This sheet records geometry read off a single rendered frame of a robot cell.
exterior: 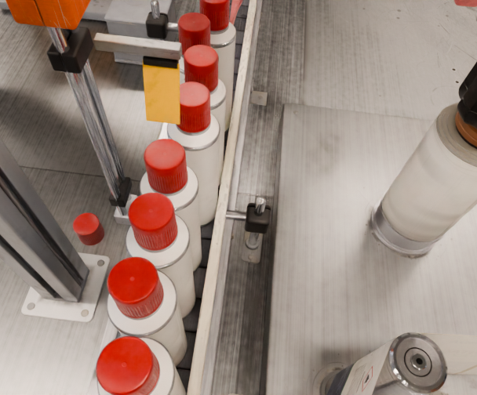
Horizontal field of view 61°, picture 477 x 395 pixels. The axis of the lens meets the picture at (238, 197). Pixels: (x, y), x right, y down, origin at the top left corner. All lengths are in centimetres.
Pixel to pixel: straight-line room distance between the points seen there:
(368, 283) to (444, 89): 46
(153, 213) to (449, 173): 28
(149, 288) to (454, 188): 30
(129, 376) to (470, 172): 33
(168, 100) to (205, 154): 7
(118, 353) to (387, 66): 74
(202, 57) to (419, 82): 54
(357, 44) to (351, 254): 49
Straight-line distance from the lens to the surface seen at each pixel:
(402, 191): 49
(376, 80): 83
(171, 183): 33
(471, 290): 58
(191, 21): 45
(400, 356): 30
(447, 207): 47
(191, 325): 47
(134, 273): 28
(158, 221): 29
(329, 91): 78
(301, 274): 50
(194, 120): 37
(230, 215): 49
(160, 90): 36
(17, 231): 39
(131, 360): 26
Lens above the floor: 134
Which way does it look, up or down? 58 degrees down
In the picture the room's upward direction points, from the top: 6 degrees clockwise
